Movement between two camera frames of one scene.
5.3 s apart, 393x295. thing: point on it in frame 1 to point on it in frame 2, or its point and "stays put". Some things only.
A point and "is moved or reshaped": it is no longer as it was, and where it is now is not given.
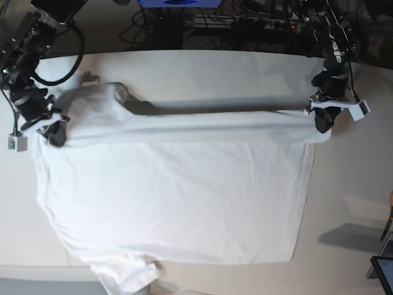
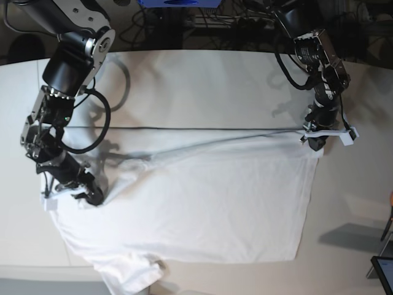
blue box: x=178 y=3 stays put
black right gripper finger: x=57 y=133 to x=94 y=196
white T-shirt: x=131 y=190 is moved or reshaped
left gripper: x=51 y=116 to x=66 y=171
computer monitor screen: x=384 y=267 stays put
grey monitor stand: x=386 y=252 stays put
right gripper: x=326 y=111 to x=322 y=130
